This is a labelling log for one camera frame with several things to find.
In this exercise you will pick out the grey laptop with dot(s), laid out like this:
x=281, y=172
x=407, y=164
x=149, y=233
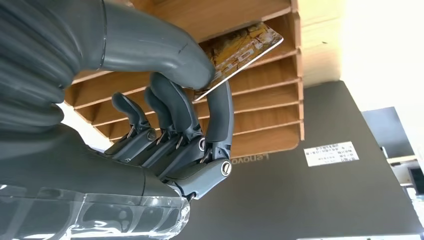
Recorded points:
x=298, y=198

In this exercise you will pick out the wooden slotted card organizer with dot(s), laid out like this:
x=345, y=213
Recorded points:
x=265, y=112

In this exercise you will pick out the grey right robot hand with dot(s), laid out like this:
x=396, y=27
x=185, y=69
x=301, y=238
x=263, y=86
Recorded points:
x=82, y=172

